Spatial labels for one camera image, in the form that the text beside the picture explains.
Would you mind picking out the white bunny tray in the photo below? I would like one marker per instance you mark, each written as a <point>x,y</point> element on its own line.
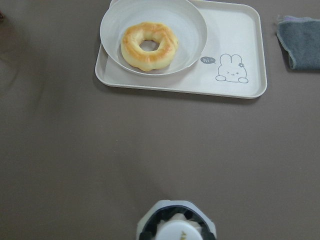
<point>232,63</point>

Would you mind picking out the glazed donut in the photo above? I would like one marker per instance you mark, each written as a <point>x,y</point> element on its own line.
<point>149,46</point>

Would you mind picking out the white plate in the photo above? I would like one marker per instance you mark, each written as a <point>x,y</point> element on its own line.
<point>184,19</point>

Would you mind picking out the tea bottle front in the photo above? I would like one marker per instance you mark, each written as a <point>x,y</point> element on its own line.
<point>175,220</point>

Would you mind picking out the grey folded cloth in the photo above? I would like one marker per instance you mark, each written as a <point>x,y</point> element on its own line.
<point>300,37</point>

